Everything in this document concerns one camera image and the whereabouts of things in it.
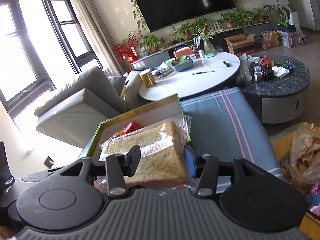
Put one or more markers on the black wall television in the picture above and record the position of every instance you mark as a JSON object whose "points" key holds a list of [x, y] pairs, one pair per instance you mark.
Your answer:
{"points": [[185, 2]]}

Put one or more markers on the blue plastic basket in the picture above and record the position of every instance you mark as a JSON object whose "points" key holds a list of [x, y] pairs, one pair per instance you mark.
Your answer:
{"points": [[183, 66]]}

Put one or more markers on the black wallet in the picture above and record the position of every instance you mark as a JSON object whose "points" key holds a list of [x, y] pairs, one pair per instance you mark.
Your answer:
{"points": [[268, 73]]}

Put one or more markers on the glass plate with sweets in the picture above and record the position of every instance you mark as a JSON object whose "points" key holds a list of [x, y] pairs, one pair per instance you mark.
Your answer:
{"points": [[165, 71]]}

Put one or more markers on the blue striped blanket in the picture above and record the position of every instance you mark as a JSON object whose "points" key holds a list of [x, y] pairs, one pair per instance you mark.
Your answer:
{"points": [[220, 120]]}

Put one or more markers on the dark glass jar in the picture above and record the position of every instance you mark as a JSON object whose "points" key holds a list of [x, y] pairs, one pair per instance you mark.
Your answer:
{"points": [[258, 75]]}

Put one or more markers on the grey television cabinet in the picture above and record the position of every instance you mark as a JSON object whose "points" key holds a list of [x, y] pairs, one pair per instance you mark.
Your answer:
{"points": [[160, 56]]}

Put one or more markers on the green cardboard box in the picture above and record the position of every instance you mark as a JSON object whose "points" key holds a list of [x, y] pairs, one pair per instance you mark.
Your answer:
{"points": [[155, 111]]}

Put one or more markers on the grey sofa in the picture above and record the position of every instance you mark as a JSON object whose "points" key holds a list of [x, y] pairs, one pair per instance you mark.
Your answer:
{"points": [[75, 115]]}

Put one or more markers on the white round table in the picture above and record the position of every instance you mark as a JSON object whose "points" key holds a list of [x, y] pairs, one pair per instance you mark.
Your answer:
{"points": [[200, 85]]}

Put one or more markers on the dark framed window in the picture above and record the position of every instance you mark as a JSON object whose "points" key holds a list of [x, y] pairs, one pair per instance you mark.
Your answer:
{"points": [[25, 42]]}

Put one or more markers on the large leaf plant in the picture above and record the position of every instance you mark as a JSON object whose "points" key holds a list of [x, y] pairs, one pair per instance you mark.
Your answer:
{"points": [[280, 12]]}

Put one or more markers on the black pen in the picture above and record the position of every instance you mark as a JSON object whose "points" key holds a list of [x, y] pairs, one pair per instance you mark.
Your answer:
{"points": [[202, 72]]}

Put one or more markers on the row of potted plants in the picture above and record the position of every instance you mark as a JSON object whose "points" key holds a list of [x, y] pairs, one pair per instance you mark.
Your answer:
{"points": [[235, 17]]}

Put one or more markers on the clear storage bin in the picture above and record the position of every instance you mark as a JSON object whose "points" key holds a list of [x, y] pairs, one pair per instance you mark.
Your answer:
{"points": [[290, 40]]}

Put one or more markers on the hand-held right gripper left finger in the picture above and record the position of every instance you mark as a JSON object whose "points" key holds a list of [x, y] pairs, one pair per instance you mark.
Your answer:
{"points": [[133, 157]]}

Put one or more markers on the white cup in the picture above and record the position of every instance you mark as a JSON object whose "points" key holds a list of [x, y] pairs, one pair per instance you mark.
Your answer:
{"points": [[201, 54]]}

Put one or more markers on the glass vase with spider plant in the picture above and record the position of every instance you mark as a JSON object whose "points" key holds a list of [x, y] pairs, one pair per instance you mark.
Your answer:
{"points": [[208, 46]]}

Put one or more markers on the beige curtain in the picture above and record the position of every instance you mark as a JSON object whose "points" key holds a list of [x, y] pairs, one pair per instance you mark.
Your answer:
{"points": [[100, 35]]}

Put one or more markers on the sliced bread packet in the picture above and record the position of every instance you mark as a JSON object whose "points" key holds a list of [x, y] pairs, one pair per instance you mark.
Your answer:
{"points": [[160, 160]]}

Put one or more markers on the white plastic bag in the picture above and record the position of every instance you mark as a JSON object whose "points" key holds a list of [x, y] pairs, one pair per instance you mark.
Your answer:
{"points": [[243, 72]]}

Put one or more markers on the clear plastic food bag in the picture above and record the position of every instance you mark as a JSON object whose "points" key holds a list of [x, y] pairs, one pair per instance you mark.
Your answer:
{"points": [[307, 150]]}

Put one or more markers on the orange plastic bag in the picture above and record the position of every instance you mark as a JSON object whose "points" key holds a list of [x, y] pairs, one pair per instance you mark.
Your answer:
{"points": [[266, 43]]}

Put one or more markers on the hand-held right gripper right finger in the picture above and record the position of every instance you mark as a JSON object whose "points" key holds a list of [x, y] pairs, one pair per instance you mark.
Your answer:
{"points": [[190, 162]]}

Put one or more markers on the red small box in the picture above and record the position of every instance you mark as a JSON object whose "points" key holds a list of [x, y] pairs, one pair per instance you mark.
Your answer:
{"points": [[267, 60]]}

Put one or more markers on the wall socket with plug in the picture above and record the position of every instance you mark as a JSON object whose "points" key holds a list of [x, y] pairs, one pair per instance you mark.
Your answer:
{"points": [[50, 162]]}

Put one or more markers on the white air purifier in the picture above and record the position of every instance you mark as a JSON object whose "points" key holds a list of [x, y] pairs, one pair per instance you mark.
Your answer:
{"points": [[293, 18]]}

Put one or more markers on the brown carton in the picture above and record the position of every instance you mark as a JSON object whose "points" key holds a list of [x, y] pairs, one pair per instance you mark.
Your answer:
{"points": [[275, 40]]}

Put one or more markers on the black marker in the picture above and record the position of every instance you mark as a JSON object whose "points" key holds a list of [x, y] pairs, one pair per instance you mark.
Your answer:
{"points": [[226, 64]]}

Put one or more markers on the white crumpled tissue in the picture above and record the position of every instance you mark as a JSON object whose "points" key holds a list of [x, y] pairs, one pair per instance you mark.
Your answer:
{"points": [[280, 72]]}

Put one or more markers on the potted green plant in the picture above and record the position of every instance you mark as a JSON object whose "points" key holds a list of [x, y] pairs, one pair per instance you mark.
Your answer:
{"points": [[150, 42], [186, 31], [260, 16]]}

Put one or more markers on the green ivy vine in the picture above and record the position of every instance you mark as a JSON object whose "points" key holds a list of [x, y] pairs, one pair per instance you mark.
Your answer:
{"points": [[138, 17]]}

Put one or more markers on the red yellow snack packet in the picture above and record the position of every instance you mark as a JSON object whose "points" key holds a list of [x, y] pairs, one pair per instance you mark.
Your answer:
{"points": [[131, 127]]}

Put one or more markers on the dark marble round table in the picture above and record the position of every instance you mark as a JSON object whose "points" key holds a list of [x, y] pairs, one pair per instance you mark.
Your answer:
{"points": [[287, 85]]}

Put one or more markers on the yellow tin can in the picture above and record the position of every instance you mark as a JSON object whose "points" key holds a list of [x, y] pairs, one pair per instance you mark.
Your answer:
{"points": [[148, 78]]}

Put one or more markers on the orange tissue box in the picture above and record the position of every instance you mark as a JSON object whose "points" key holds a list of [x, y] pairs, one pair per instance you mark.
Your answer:
{"points": [[182, 54]]}

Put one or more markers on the open cardboard box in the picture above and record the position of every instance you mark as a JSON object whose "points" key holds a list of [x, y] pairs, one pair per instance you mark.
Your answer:
{"points": [[240, 43]]}

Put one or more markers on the red berry decoration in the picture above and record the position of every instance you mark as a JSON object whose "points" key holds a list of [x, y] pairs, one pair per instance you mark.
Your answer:
{"points": [[120, 50]]}

